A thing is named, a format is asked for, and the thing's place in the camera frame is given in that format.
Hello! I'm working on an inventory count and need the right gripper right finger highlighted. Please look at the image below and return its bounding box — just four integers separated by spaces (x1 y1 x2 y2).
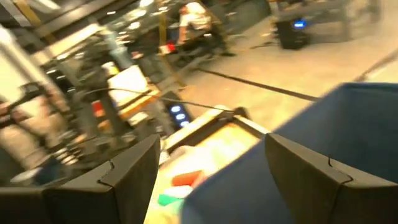
265 133 398 224

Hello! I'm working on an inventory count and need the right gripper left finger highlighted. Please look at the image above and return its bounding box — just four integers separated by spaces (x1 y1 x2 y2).
0 133 161 224

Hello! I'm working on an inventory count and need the green bandage roll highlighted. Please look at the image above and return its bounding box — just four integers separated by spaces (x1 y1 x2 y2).
157 194 184 207

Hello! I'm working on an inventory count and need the red bandage roll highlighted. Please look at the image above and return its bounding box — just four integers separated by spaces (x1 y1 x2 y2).
172 170 205 187

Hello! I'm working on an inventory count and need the navy white striped fabric basket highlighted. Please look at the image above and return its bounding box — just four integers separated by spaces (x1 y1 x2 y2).
180 82 398 224

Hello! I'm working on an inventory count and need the clear plastic bin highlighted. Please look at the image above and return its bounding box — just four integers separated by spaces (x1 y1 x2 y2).
155 144 224 218

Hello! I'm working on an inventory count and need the white bandage roll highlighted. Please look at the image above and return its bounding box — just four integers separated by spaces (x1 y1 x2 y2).
164 185 195 199

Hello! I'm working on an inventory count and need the dark device with blue lights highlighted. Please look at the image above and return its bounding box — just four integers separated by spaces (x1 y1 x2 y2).
161 91 193 131

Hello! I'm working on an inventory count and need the white box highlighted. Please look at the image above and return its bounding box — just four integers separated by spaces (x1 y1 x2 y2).
107 65 150 106

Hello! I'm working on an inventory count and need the black box with blue light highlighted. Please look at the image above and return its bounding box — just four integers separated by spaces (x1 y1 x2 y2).
275 17 312 50

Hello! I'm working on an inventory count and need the person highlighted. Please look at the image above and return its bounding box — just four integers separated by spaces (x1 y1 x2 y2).
177 1 226 57

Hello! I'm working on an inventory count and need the black metal table frame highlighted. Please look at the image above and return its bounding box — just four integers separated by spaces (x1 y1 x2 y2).
163 105 271 155

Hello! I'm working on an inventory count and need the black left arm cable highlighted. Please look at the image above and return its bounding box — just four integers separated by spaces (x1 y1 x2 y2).
83 88 237 113

